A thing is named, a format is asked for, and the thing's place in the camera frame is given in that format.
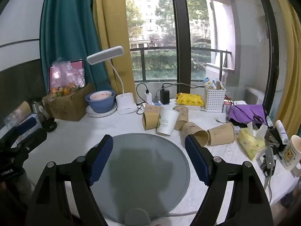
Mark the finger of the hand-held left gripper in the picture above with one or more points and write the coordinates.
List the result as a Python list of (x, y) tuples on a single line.
[(26, 124), (33, 137)]

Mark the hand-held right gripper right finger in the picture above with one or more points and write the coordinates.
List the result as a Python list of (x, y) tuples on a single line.
[(198, 160)]

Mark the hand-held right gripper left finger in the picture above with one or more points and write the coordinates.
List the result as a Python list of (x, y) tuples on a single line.
[(101, 160)]

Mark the brown paper cup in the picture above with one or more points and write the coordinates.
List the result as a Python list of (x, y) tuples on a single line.
[(194, 131), (181, 116), (152, 108), (221, 134), (150, 120)]

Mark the white paper cup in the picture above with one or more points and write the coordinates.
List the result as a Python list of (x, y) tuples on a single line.
[(167, 122)]

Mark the blue box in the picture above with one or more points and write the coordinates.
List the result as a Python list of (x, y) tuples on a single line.
[(30, 119)]

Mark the black round stand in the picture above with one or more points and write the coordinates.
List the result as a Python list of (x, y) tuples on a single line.
[(49, 124)]

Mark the white plate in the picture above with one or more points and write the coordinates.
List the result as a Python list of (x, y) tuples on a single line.
[(103, 113)]

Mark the grey round mat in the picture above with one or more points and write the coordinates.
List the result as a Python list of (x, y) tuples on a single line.
[(145, 174)]

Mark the cardboard box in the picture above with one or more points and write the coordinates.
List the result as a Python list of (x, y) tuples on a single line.
[(70, 106)]

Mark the yellow tissue pack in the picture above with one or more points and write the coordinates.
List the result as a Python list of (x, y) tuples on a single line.
[(250, 143)]

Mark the blue bowl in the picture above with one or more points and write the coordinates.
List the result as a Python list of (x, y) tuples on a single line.
[(101, 103)]

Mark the plastic bag of fruit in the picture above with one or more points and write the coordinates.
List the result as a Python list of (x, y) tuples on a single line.
[(65, 80)]

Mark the red and white box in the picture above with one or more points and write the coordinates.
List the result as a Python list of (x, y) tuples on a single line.
[(226, 107)]

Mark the yellow snack packet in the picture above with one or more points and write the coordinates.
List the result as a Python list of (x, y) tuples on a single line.
[(189, 99)]

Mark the white desk lamp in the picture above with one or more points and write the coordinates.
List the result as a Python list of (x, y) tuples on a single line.
[(125, 102)]

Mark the white plastic basket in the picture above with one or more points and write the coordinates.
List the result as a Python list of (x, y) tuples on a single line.
[(214, 98)]

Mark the pink bowl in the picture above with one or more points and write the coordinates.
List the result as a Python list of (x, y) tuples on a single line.
[(101, 95)]

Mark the purple cloth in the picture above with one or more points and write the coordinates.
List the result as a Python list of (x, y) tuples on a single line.
[(247, 113)]

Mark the black charger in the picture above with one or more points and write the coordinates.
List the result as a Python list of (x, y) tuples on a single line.
[(164, 96)]

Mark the black scissors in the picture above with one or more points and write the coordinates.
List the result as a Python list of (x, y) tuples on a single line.
[(257, 117)]

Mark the white charger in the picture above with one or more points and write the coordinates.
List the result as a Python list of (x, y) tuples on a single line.
[(148, 97)]

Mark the tablet with pink screen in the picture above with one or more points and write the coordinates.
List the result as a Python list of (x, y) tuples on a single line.
[(78, 64)]

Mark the white appliance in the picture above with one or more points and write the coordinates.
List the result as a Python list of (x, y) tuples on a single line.
[(254, 95)]

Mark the white tube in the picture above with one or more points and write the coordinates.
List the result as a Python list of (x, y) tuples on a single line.
[(281, 131)]

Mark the white bear mug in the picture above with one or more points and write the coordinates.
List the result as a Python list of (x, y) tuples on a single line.
[(291, 154)]

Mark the teal curtain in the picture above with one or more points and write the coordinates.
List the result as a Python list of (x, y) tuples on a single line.
[(68, 35)]

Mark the balcony railing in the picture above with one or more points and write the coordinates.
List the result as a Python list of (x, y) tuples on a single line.
[(178, 51)]

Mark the yellow curtain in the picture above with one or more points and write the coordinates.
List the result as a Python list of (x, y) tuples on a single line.
[(110, 33), (289, 58)]

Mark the black window frame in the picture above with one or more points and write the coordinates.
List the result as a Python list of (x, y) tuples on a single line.
[(180, 35)]

